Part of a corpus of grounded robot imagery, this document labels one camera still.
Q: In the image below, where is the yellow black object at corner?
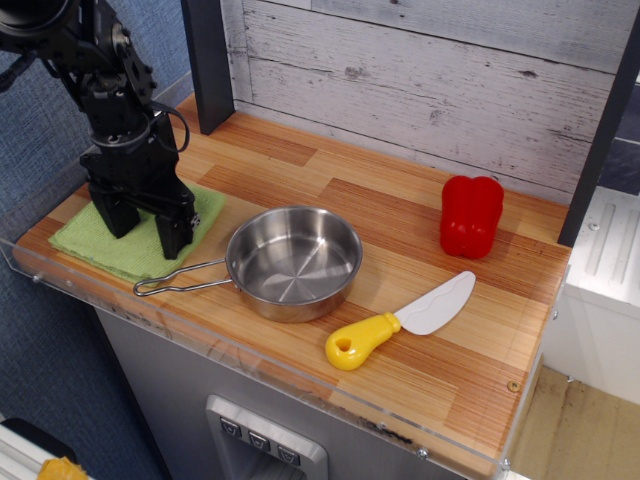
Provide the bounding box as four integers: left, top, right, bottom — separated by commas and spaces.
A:
1, 418, 90, 480

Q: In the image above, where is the silver dispenser button panel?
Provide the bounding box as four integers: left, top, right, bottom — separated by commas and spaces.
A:
206, 394, 329, 479

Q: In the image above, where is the red toy bell pepper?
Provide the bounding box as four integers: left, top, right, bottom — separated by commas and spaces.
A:
440, 176, 504, 259

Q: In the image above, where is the grey toy fridge cabinet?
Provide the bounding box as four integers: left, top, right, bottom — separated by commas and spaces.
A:
98, 311, 457, 479

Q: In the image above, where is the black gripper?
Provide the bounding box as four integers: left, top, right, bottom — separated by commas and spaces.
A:
80, 113, 201, 260

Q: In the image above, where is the dark left shelf post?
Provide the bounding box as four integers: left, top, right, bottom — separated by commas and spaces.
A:
181, 0, 236, 135

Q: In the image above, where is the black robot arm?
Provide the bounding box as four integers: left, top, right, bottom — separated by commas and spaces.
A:
1, 1, 199, 259

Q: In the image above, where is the small steel pan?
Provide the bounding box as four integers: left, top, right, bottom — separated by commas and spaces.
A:
133, 205, 363, 323

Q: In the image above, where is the clear acrylic table guard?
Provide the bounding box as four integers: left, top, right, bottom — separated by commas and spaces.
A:
0, 69, 572, 477

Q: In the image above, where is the dark shelf post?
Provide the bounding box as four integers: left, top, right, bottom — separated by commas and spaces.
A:
181, 0, 236, 135
557, 12, 639, 247

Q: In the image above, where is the green cloth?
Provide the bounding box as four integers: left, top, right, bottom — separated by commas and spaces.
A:
49, 184, 226, 283

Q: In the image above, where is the white side cabinet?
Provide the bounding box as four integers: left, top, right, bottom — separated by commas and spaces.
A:
541, 187, 639, 404

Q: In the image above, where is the dark right shelf post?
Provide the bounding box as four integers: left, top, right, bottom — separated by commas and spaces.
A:
557, 12, 639, 247

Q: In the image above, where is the yellow handled toy knife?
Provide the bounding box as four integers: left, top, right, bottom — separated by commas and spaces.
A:
325, 271, 476, 371

